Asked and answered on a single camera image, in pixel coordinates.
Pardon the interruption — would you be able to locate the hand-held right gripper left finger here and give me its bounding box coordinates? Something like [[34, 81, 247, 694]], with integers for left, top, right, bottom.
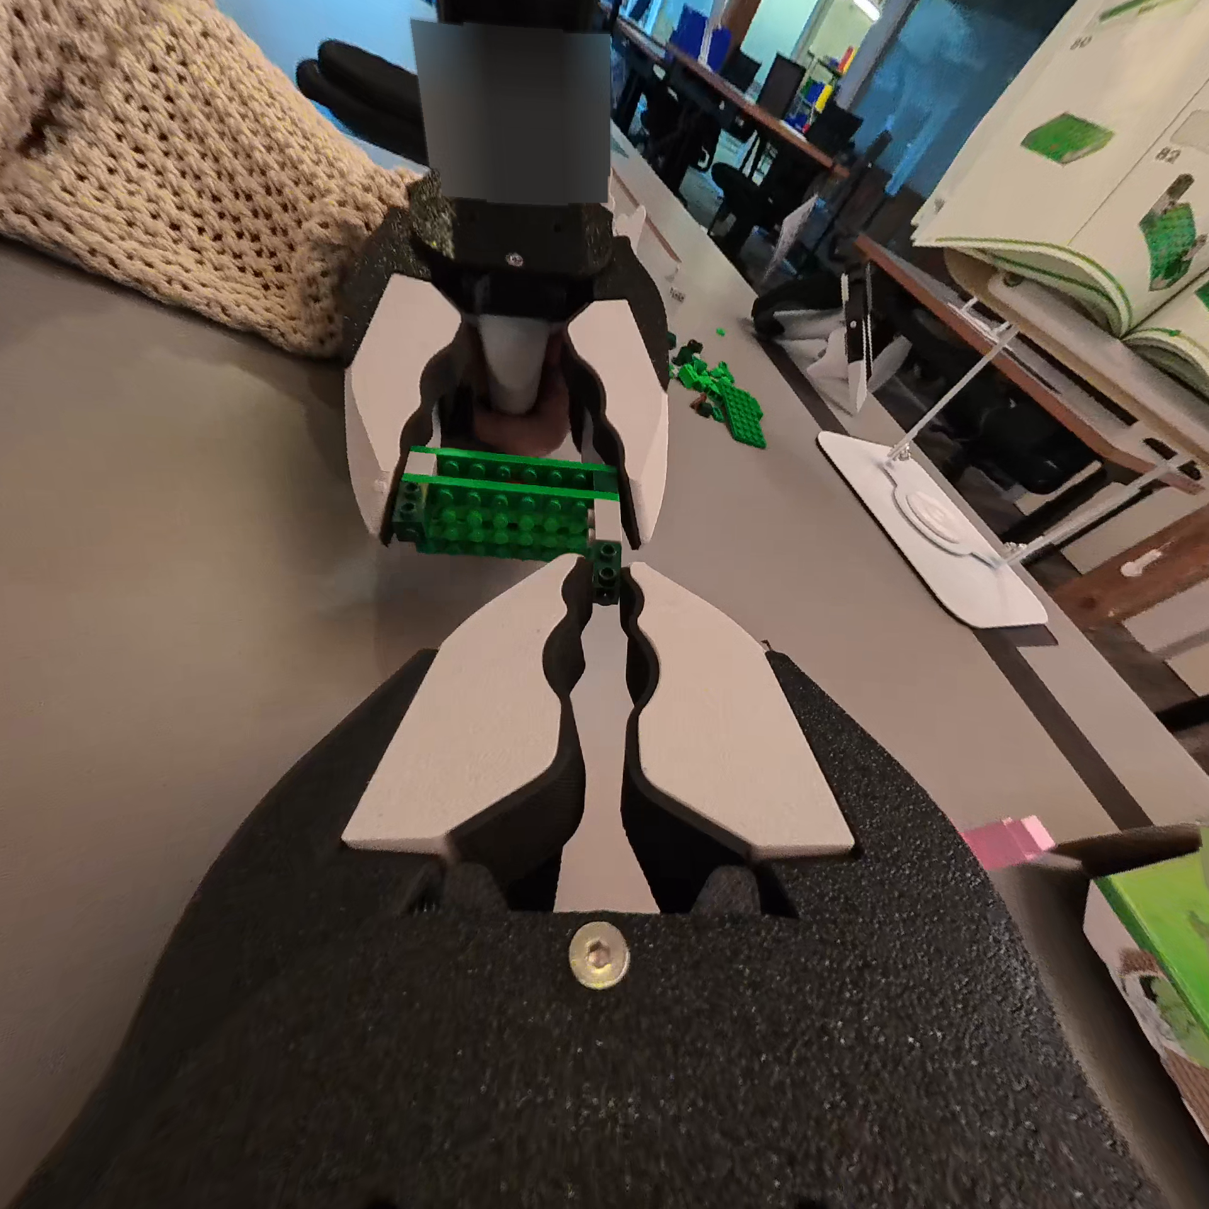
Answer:
[[340, 556, 587, 913]]

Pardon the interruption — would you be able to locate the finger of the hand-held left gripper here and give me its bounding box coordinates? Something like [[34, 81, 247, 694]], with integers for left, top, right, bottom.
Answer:
[[564, 297, 673, 550], [342, 275, 466, 544]]

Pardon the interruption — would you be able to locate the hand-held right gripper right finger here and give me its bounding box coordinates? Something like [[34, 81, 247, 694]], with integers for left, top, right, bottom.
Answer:
[[619, 562, 859, 913]]

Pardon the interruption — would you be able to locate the green lego assembly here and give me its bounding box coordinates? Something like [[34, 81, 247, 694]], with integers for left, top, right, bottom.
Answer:
[[383, 447, 624, 563]]

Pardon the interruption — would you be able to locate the person's left forearm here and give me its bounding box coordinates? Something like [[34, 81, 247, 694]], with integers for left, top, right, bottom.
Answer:
[[0, 0, 422, 360]]

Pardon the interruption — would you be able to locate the pile of green lego bricks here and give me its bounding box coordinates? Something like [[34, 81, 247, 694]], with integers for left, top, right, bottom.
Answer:
[[669, 336, 768, 452]]

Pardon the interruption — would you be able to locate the pink lego figure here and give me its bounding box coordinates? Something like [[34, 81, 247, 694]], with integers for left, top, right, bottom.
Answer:
[[958, 816, 1058, 871]]

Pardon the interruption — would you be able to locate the green lego box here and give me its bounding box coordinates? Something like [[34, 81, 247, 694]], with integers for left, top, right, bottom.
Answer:
[[1048, 822, 1209, 1145]]

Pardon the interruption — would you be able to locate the person's left hand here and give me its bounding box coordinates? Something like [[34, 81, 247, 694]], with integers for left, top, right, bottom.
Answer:
[[468, 392, 573, 455]]

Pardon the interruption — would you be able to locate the black and white object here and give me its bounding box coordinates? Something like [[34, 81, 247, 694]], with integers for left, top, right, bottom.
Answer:
[[753, 259, 912, 418]]

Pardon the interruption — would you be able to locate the black office chair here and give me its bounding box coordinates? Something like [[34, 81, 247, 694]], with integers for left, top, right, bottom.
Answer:
[[708, 162, 806, 258]]

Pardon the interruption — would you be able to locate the long wooden desk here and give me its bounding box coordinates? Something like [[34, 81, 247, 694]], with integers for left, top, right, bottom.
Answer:
[[614, 15, 852, 182]]

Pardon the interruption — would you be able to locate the white book stand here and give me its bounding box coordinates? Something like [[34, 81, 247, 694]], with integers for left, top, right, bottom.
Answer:
[[816, 297, 1209, 629]]

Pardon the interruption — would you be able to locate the wooden edged desk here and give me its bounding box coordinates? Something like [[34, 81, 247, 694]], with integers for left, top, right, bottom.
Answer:
[[855, 232, 1209, 629]]

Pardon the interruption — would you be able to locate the open instruction booklet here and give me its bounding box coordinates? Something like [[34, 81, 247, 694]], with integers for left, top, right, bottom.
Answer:
[[911, 0, 1209, 399]]

